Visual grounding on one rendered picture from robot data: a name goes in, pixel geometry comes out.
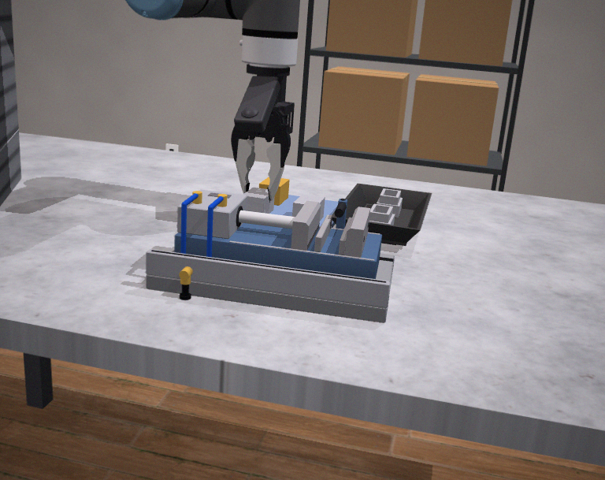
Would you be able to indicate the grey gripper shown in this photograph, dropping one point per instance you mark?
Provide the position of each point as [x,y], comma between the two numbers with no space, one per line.
[278,126]

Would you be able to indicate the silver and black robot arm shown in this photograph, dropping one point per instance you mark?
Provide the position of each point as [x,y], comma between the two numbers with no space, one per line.
[269,40]

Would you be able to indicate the yellow rectangular block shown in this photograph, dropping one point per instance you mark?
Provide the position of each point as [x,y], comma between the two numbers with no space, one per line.
[282,191]

